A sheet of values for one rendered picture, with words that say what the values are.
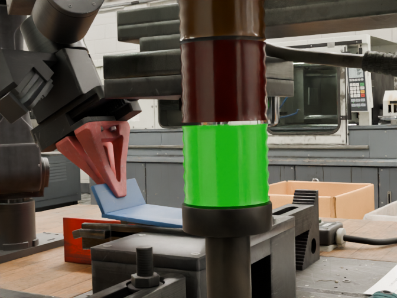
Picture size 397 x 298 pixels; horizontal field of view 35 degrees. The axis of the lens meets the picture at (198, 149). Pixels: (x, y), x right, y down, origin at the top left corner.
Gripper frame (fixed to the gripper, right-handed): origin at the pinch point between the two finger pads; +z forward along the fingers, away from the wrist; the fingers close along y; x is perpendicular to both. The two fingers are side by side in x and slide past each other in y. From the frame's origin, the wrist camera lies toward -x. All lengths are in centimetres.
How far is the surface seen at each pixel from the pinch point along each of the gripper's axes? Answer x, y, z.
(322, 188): 270, -77, 0
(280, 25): -5.1, 24.1, -4.1
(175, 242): -7.1, 8.8, 7.6
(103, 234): -4.8, 0.3, 3.9
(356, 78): 437, -74, -71
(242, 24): -27.2, 29.4, 1.8
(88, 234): -4.9, -1.3, 3.3
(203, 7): -28.0, 28.4, 0.6
